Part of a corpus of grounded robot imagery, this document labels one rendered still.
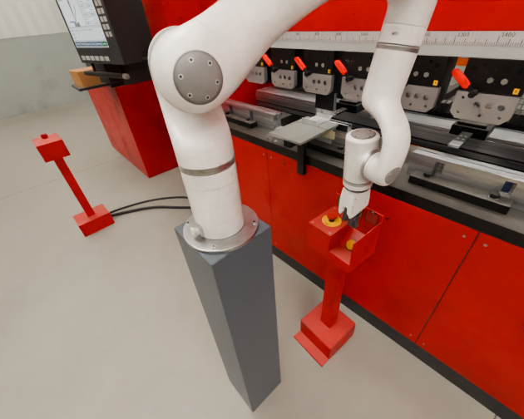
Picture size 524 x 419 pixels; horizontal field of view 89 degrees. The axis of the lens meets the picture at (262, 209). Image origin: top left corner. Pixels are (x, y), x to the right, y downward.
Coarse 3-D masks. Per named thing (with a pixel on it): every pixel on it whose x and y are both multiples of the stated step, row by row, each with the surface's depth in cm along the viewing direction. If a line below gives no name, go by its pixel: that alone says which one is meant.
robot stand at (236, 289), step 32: (192, 256) 68; (224, 256) 60; (256, 256) 68; (224, 288) 65; (256, 288) 75; (224, 320) 74; (256, 320) 83; (224, 352) 102; (256, 352) 94; (256, 384) 107
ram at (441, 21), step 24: (216, 0) 135; (336, 0) 93; (360, 0) 88; (384, 0) 83; (456, 0) 71; (480, 0) 68; (504, 0) 65; (312, 24) 104; (336, 24) 97; (360, 24) 91; (432, 24) 77; (456, 24) 74; (480, 24) 70; (504, 24) 67; (312, 48) 108; (336, 48) 101; (360, 48) 95; (432, 48) 80; (456, 48) 76; (480, 48) 72; (504, 48) 69
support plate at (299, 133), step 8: (280, 128) 119; (288, 128) 118; (296, 128) 117; (304, 128) 117; (312, 128) 116; (320, 128) 115; (328, 128) 115; (280, 136) 111; (288, 136) 111; (296, 136) 110; (304, 136) 110; (312, 136) 109
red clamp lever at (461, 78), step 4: (452, 72) 76; (456, 72) 75; (460, 72) 75; (456, 76) 76; (460, 76) 75; (464, 76) 75; (456, 80) 76; (460, 80) 75; (464, 80) 75; (468, 80) 75; (460, 84) 76; (464, 84) 75; (468, 84) 75; (464, 88) 76; (468, 88) 75; (472, 92) 74; (476, 92) 74; (468, 96) 75; (472, 96) 75
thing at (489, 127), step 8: (464, 120) 103; (456, 128) 103; (464, 128) 101; (472, 128) 99; (480, 128) 98; (488, 128) 98; (464, 136) 98; (472, 136) 100; (480, 136) 99; (448, 144) 94; (456, 144) 94
